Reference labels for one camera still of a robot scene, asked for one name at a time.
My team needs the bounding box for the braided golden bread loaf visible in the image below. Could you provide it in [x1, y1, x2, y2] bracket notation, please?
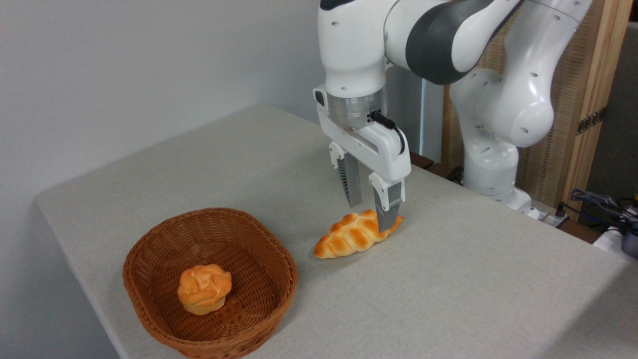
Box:
[314, 209, 405, 259]

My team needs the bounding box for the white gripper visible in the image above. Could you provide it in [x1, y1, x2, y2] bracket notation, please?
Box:
[313, 86, 412, 233]

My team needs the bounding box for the round golden bread bun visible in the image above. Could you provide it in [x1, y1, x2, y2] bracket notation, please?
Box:
[177, 264, 233, 316]

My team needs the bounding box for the bundle of dark cables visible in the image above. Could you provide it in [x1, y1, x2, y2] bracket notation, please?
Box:
[570, 188, 638, 231]

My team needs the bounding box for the white cloth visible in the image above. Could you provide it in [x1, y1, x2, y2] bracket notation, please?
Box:
[592, 209, 638, 260]

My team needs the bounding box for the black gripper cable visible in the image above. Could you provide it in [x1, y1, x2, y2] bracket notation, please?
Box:
[370, 111, 406, 155]

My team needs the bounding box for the brown wicker basket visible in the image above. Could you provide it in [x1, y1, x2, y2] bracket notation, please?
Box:
[123, 207, 298, 359]

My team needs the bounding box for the grey box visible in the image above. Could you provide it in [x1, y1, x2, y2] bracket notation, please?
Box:
[621, 227, 638, 259]

